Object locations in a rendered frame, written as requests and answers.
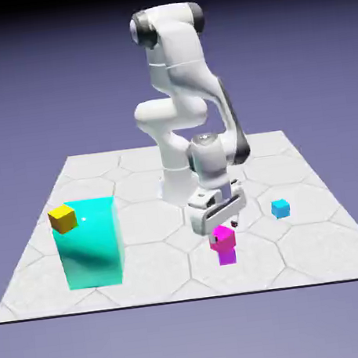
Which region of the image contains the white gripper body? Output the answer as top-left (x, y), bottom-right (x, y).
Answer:
top-left (186, 188), bottom-right (250, 238)

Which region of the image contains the small magenta cube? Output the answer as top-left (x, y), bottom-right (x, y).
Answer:
top-left (207, 222), bottom-right (238, 254)

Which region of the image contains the small purple cube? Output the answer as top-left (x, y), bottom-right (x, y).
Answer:
top-left (217, 246), bottom-right (238, 266)

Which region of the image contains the small blue cube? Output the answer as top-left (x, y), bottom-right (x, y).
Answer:
top-left (270, 197), bottom-right (291, 219)

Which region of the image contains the small yellow cube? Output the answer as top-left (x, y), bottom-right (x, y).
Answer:
top-left (46, 202), bottom-right (80, 237)

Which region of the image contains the large cyan box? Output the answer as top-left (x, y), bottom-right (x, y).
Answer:
top-left (49, 194), bottom-right (128, 293)

